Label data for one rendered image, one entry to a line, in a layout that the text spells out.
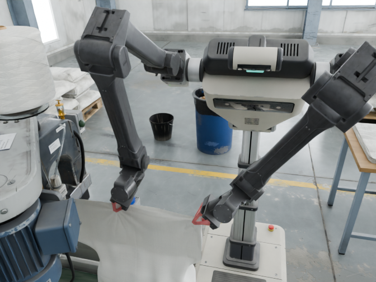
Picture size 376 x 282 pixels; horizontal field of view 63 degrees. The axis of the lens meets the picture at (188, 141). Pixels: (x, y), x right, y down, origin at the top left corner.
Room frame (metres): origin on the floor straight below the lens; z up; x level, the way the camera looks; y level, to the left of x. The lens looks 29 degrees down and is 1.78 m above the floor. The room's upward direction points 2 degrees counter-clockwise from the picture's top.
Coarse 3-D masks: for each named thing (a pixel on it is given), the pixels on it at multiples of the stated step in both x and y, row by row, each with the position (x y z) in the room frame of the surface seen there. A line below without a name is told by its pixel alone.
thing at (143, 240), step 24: (96, 216) 0.84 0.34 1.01; (120, 216) 0.82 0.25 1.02; (144, 216) 0.79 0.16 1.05; (168, 216) 0.77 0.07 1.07; (192, 216) 0.75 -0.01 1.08; (96, 240) 0.85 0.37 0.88; (120, 240) 0.83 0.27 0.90; (144, 240) 0.79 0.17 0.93; (168, 240) 0.77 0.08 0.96; (192, 240) 0.75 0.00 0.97; (120, 264) 0.78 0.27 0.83; (144, 264) 0.76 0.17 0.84; (168, 264) 0.75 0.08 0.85; (192, 264) 0.80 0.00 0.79
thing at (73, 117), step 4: (68, 112) 1.05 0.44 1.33; (72, 112) 1.05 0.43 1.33; (76, 112) 1.05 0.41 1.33; (80, 112) 1.06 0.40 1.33; (64, 116) 1.04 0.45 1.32; (68, 116) 1.04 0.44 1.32; (72, 116) 1.03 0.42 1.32; (76, 116) 1.03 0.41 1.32; (80, 116) 1.06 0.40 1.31; (72, 120) 1.03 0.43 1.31; (76, 120) 1.03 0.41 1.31; (76, 124) 1.03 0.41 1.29; (84, 128) 1.07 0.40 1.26; (80, 132) 1.04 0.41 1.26
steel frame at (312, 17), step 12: (12, 0) 6.26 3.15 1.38; (24, 0) 6.10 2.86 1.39; (96, 0) 9.24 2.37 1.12; (108, 0) 9.30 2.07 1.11; (312, 0) 7.76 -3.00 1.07; (12, 12) 6.20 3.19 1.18; (24, 12) 6.21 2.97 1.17; (312, 12) 7.76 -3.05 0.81; (24, 24) 6.23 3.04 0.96; (36, 24) 6.25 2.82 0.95; (312, 24) 7.74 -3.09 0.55; (312, 36) 7.73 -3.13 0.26
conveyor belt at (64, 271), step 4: (64, 268) 1.13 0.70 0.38; (64, 272) 1.10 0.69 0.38; (68, 272) 1.10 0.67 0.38; (76, 272) 1.10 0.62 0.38; (80, 272) 1.10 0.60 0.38; (84, 272) 1.10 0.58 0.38; (60, 276) 1.08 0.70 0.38; (64, 276) 1.08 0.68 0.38; (68, 276) 1.08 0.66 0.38; (76, 276) 1.07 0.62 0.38; (80, 276) 1.07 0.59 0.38; (84, 276) 1.07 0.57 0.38; (88, 276) 1.07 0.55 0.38; (92, 276) 1.07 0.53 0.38; (96, 276) 1.07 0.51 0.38; (60, 280) 1.05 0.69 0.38; (64, 280) 1.05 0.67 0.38; (68, 280) 1.05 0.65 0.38; (76, 280) 1.05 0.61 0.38; (80, 280) 1.05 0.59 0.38; (84, 280) 1.05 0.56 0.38; (88, 280) 1.05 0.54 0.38; (92, 280) 1.05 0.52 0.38; (96, 280) 1.05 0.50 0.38
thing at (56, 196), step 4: (44, 192) 0.60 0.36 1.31; (48, 192) 0.60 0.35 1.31; (52, 192) 0.60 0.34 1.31; (56, 192) 0.60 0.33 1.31; (40, 196) 0.60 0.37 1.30; (44, 196) 0.60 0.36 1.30; (48, 196) 0.60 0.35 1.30; (52, 196) 0.59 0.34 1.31; (56, 196) 0.59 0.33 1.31; (60, 196) 0.60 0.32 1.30; (40, 200) 0.60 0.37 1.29; (44, 200) 0.60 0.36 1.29; (48, 200) 0.59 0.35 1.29; (52, 200) 0.59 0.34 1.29; (56, 200) 0.59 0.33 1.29; (60, 200) 0.59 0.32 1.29; (40, 208) 0.57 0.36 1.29
